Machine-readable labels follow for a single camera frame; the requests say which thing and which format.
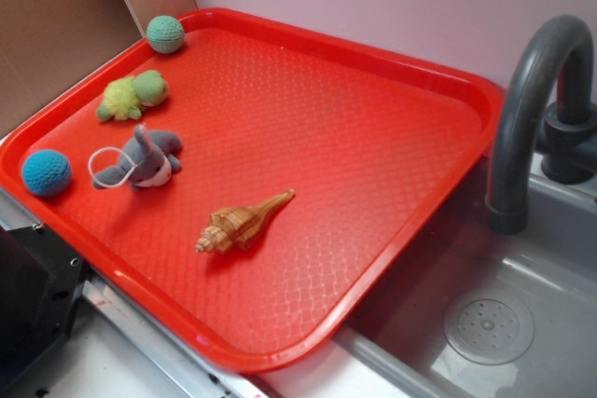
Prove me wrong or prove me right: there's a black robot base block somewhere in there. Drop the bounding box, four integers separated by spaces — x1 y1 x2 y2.
1 226 87 394

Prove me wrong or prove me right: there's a red plastic tray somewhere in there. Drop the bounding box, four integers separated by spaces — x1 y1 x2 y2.
1 9 503 373

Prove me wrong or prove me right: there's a tan spiral seashell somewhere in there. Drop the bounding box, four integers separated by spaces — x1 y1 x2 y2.
195 189 295 254

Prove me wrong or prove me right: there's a grey plush elephant toy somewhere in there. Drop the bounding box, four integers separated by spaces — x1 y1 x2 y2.
88 124 183 189

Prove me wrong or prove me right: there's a green plush turtle toy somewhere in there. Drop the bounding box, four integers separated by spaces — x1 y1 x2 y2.
95 70 169 122

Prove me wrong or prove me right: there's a green textured ball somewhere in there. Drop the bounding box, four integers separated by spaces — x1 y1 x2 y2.
146 15 185 54

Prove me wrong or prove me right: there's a grey plastic sink basin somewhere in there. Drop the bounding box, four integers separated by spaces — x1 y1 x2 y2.
336 162 596 397

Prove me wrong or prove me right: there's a round sink drain cover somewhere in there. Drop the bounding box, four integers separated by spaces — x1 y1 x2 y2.
443 290 535 365

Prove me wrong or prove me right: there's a blue textured ball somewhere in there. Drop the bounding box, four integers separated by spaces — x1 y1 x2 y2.
21 149 72 198

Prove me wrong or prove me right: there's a grey curved faucet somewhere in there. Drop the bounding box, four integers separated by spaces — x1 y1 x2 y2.
485 15 596 235

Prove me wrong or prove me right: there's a brown cardboard panel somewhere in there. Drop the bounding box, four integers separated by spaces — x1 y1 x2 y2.
1 0 196 135

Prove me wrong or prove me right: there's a silver metal rail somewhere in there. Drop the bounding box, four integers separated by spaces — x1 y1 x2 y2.
0 185 267 398

